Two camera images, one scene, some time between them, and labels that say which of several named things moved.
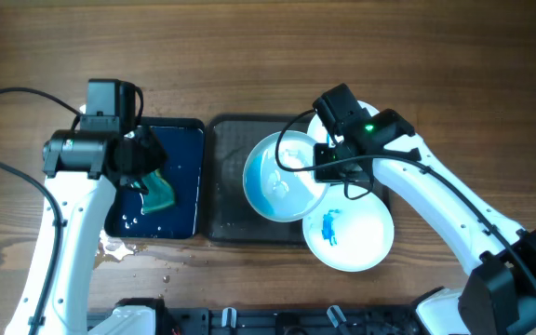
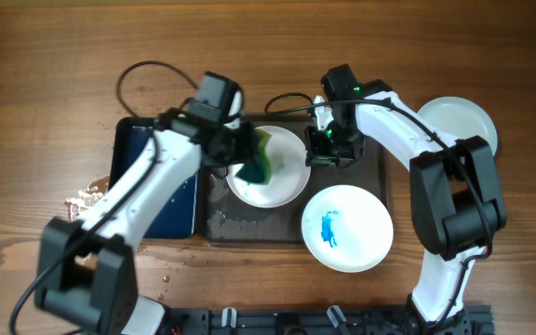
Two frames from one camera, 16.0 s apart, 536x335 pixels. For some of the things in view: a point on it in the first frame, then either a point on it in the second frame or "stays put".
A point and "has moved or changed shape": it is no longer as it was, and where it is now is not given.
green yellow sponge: [160, 194] has moved or changed shape
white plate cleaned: [282, 194] -> [461, 118]
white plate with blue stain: [350, 234] stays put
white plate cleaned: [319, 133] has moved or changed shape
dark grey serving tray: [232, 217] stays put
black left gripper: [157, 154] -> [246, 150]
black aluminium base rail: [280, 320] stays put
